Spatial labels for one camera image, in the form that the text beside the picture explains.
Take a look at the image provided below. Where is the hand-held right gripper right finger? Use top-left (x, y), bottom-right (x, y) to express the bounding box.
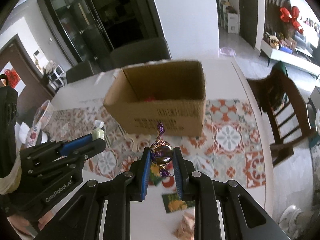
top-left (172, 147), bottom-right (292, 240)

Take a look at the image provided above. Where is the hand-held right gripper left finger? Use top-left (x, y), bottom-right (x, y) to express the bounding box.
top-left (32, 147), bottom-right (153, 240)

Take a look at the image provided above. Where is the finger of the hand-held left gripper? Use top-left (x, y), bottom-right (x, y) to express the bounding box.
top-left (54, 133), bottom-right (93, 156)
top-left (19, 138), bottom-right (106, 180)

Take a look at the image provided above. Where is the green white candy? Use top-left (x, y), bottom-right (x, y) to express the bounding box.
top-left (91, 120), bottom-right (105, 140)

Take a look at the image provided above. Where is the purple gold candy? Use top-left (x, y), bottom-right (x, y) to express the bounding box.
top-left (149, 122), bottom-right (174, 178)

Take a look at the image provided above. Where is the brown cardboard box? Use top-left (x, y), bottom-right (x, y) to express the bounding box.
top-left (103, 59), bottom-right (207, 137)

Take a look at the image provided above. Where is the person's left hand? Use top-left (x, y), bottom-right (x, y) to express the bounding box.
top-left (7, 216), bottom-right (38, 236)

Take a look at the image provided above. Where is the green packet yellow print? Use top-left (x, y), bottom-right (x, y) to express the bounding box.
top-left (162, 192), bottom-right (196, 214)

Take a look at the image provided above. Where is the floral tissue box cover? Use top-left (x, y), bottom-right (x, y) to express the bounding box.
top-left (19, 122), bottom-right (44, 148)

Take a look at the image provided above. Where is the tan snack bag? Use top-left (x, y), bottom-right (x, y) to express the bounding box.
top-left (172, 211), bottom-right (196, 240)

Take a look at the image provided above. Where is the white tile pattern tablecloth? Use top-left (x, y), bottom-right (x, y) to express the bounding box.
top-left (15, 59), bottom-right (275, 240)

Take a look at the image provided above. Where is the white storage rack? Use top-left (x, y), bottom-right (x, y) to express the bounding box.
top-left (44, 60), bottom-right (67, 90)

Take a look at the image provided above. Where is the grey upholstered chair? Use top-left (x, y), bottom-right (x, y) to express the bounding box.
top-left (109, 37), bottom-right (172, 68)
top-left (65, 60), bottom-right (95, 84)

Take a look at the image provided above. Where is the red white door poster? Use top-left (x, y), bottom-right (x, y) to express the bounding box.
top-left (0, 61), bottom-right (27, 90)

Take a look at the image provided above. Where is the brown entrance door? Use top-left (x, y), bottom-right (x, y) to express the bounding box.
top-left (0, 34), bottom-right (54, 100)

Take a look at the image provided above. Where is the white rounded floor object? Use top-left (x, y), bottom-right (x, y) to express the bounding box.
top-left (279, 204), bottom-right (316, 233)

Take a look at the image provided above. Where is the dark framed glass sliding door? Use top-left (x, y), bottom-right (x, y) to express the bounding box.
top-left (37, 0), bottom-right (165, 67)

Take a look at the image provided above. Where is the pink floor item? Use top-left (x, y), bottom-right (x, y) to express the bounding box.
top-left (219, 46), bottom-right (236, 56)

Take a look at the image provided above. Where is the dark wooden chair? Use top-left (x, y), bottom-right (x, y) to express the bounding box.
top-left (246, 62), bottom-right (317, 167)

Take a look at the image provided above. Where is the white low sideboard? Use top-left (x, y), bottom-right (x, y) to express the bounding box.
top-left (260, 34), bottom-right (320, 75)

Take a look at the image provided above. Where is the white hallway shelf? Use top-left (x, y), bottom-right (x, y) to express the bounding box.
top-left (217, 0), bottom-right (240, 34)

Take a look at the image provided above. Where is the dark interior door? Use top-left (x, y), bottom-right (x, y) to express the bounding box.
top-left (236, 0), bottom-right (265, 50)

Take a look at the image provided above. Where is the red bow balloon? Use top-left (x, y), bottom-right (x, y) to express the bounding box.
top-left (279, 6), bottom-right (304, 34)

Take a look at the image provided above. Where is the dark slatted wall panel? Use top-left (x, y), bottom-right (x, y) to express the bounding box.
top-left (260, 0), bottom-right (293, 40)

